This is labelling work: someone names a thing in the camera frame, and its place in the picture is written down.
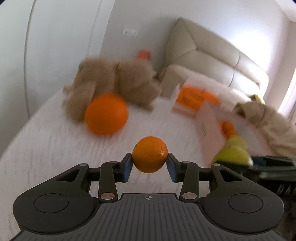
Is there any brown plush toy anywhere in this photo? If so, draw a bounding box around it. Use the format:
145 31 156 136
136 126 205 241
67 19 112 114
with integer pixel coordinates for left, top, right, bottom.
63 57 162 122

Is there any orange owl figurine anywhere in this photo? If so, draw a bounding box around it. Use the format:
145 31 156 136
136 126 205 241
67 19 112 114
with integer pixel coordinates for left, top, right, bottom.
137 50 151 60

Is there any large orange grapefruit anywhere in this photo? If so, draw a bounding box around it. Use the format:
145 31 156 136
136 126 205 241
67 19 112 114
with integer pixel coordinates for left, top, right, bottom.
84 93 129 136

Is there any tangerine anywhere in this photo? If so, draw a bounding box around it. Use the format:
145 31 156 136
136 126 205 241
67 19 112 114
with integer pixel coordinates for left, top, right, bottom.
132 137 168 173

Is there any white pillow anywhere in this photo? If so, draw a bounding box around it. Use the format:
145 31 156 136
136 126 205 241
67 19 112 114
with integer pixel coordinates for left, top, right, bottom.
159 64 251 103

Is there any beige fleece blanket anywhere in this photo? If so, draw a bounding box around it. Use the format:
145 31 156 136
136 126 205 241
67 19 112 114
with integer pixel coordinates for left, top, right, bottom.
233 102 295 157

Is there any white lace tablecloth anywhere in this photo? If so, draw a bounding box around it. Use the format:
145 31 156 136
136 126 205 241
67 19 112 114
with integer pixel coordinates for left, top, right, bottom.
1 91 205 240

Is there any yellow-green pear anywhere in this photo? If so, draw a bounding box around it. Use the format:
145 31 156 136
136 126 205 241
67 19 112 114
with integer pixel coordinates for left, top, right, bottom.
225 136 248 149

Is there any orange with stem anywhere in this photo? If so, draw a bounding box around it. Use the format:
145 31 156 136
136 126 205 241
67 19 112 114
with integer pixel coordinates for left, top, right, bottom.
219 120 238 139

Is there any pink open box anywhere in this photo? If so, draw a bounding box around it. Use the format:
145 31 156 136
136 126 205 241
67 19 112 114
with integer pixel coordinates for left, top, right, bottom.
195 102 269 165

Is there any green guava fruit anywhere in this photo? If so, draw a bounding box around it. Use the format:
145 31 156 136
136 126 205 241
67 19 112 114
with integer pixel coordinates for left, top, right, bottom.
212 146 253 166

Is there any beige upholstered headboard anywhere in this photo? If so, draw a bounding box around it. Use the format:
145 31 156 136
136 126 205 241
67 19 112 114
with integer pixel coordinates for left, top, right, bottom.
159 18 269 97

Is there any orange white package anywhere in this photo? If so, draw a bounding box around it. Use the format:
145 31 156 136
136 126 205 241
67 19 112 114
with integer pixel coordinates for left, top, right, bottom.
171 85 222 118

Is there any white wall socket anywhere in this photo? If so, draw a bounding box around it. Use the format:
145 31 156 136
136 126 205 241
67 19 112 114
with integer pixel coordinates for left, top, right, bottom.
122 28 138 38

